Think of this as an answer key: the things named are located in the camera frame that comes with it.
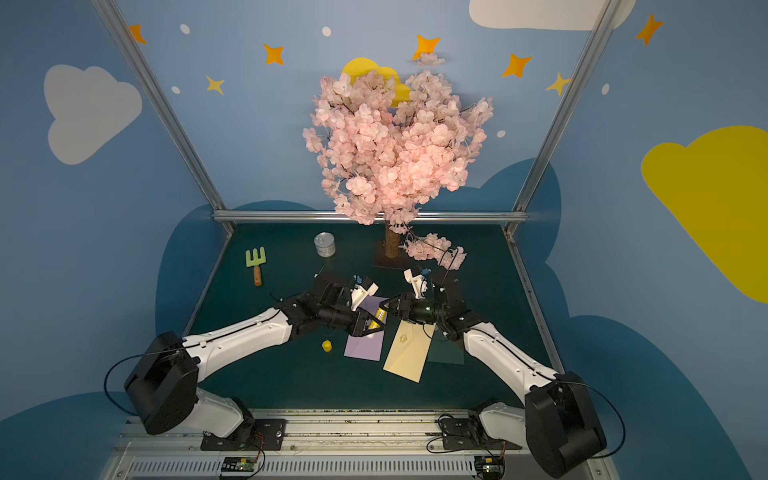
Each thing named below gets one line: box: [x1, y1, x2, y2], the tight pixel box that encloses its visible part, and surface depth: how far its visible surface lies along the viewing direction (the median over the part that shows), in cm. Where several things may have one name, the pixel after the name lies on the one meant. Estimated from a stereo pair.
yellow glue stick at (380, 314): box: [368, 308, 388, 330], surface depth 78 cm
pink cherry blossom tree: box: [303, 52, 493, 257], surface depth 69 cm
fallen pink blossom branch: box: [399, 233, 467, 271], surface depth 86 cm
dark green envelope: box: [427, 326, 465, 365], surface depth 90 cm
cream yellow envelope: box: [383, 319, 437, 383], surface depth 91 cm
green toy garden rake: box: [245, 246, 266, 287], surface depth 113 cm
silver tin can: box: [314, 232, 336, 258], surface depth 113 cm
